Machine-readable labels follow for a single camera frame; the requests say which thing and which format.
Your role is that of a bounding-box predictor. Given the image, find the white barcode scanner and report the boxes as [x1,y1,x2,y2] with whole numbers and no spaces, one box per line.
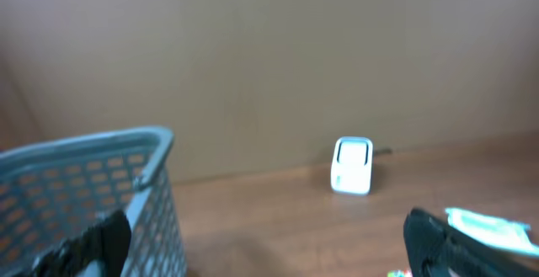
[330,136,373,195]

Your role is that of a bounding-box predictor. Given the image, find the Haribo gummy candy bag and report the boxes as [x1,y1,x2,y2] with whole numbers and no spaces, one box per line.
[387,269,413,277]

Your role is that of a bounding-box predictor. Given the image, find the grey plastic mesh basket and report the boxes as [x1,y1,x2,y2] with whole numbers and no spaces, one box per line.
[1,126,188,276]

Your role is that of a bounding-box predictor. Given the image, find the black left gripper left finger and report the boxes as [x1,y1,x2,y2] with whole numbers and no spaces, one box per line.
[24,210,131,277]

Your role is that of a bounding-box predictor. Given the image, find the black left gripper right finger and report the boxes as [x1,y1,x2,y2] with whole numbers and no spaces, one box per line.
[403,208,538,277]

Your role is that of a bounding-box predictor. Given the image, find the teal tissue pack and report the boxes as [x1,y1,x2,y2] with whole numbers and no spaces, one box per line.
[445,207,538,258]

